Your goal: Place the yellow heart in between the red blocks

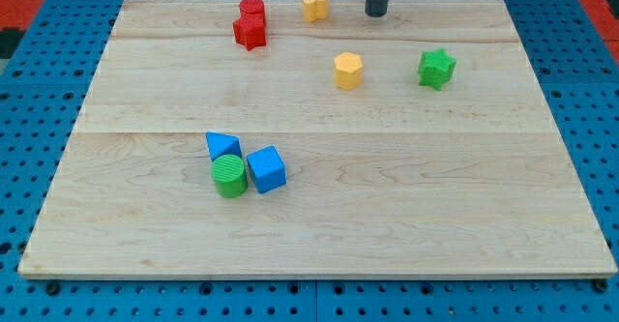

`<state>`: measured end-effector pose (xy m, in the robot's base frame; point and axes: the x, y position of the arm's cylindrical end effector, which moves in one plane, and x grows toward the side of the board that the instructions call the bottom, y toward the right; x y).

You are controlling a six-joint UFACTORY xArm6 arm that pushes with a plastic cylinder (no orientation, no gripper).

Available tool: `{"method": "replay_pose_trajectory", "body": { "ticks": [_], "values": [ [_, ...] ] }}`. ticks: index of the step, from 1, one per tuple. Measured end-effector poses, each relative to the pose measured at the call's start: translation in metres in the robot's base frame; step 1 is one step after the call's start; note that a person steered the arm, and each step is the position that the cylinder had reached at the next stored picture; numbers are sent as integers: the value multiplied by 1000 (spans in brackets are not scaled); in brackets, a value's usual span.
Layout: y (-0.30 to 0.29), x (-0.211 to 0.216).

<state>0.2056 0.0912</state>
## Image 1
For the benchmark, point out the yellow heart block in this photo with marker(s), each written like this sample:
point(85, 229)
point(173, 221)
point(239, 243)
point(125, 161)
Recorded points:
point(313, 10)

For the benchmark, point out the green cylinder block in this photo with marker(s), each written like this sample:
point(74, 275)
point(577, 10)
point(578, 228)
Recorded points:
point(229, 175)

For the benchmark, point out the blue cube block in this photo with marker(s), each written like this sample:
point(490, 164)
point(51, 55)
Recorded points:
point(267, 169)

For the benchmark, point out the blue triangle block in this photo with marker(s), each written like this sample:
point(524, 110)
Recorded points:
point(220, 144)

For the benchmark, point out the yellow hexagon block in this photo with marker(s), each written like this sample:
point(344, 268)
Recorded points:
point(348, 70)

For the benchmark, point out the red cylinder block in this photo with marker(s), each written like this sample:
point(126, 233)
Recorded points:
point(252, 9)

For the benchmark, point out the green star block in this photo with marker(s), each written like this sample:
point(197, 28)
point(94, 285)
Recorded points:
point(435, 68)

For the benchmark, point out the red star block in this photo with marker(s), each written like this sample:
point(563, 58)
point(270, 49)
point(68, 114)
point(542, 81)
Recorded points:
point(250, 31)

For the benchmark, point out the light wooden board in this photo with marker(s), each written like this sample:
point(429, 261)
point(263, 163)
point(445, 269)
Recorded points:
point(390, 180)

